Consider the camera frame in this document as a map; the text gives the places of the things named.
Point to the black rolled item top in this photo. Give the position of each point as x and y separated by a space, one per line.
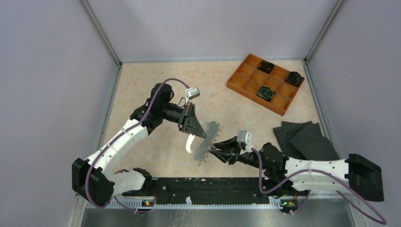
266 67

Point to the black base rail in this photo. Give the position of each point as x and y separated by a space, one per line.
210 191

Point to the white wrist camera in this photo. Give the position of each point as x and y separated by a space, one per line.
245 141
192 93

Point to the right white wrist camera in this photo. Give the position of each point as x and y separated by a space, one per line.
245 141

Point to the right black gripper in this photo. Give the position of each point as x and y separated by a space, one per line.
229 156

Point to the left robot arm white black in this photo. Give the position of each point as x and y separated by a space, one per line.
93 178

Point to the grey slotted cable duct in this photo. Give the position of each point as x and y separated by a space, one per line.
139 204

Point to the black rolled item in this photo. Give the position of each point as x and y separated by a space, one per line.
294 78
266 67

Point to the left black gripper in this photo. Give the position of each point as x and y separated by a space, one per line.
189 122

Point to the black foam mat lower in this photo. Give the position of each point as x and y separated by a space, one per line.
310 142

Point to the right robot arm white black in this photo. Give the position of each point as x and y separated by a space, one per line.
287 174

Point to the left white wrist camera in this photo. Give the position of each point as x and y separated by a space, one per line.
192 93

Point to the black rolled item right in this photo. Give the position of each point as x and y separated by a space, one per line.
294 78

